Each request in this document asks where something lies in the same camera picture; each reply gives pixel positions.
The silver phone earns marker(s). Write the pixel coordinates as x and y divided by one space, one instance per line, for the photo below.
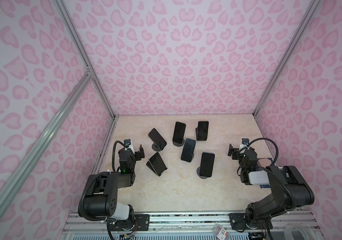
158 163

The right aluminium corner post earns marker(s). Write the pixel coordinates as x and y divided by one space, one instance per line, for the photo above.
310 13

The aluminium corner post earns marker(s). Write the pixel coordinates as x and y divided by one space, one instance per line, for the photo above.
70 27
310 13

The aluminium diagonal frame bar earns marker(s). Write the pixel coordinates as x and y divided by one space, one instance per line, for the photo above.
18 178

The purple phone on folding stand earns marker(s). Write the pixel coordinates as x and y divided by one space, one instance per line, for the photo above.
203 127

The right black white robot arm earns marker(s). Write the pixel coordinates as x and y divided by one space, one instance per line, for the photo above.
288 188

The back left phone on stand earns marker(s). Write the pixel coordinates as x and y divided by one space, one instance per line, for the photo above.
156 137

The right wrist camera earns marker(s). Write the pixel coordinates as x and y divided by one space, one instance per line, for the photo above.
244 143

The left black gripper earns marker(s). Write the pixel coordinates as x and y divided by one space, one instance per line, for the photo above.
138 153

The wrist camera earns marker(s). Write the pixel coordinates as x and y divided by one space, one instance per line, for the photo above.
128 146
244 143

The left aluminium corner post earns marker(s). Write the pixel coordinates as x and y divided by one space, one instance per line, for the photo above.
70 27

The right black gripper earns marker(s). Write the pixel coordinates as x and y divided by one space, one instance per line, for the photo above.
235 153

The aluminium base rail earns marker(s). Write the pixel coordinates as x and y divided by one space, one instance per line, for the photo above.
299 225

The small red white packet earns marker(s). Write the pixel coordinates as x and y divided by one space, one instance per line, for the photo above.
220 233

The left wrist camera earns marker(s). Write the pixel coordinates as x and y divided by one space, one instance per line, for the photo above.
128 146

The back middle green phone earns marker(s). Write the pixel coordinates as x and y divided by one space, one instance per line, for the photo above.
179 131

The centre green phone on stand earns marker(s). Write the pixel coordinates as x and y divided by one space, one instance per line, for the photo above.
189 146

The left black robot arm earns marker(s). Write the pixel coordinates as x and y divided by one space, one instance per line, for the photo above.
99 200

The blue phone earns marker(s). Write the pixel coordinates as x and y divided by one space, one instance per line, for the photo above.
206 164

